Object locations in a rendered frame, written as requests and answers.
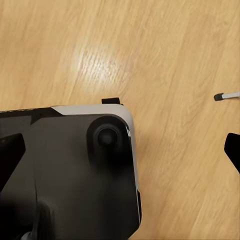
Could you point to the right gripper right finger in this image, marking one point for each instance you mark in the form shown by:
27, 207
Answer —
232, 149

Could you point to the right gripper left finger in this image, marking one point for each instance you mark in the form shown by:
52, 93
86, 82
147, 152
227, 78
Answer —
12, 149

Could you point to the camera tripod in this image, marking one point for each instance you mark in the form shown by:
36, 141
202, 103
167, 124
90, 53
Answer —
221, 96

